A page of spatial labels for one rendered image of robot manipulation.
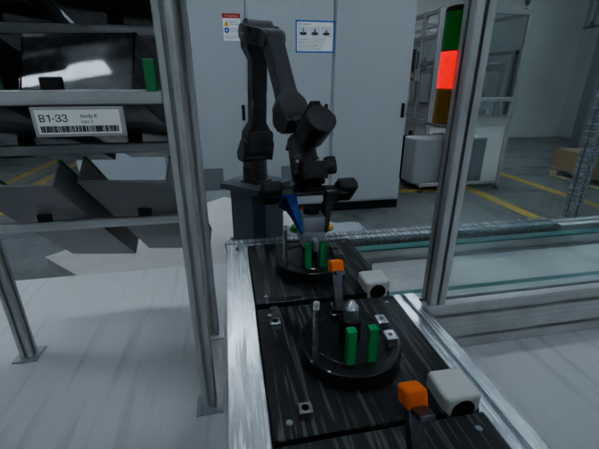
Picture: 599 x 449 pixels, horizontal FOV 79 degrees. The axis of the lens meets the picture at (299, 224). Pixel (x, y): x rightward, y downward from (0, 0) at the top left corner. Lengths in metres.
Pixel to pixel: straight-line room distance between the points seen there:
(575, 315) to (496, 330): 0.17
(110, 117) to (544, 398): 0.72
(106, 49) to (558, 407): 0.79
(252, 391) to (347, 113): 3.44
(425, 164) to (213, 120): 3.12
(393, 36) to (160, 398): 3.67
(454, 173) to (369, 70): 3.29
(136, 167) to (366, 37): 2.47
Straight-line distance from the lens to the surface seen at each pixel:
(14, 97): 0.47
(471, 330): 0.76
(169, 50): 0.43
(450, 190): 0.60
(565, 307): 0.86
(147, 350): 0.76
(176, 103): 0.43
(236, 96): 3.59
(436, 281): 0.65
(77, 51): 0.52
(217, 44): 3.60
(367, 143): 3.89
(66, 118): 0.45
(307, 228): 0.68
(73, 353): 0.81
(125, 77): 0.48
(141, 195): 0.61
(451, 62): 0.60
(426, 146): 0.59
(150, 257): 1.10
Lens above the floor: 1.32
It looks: 22 degrees down
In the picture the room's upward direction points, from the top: straight up
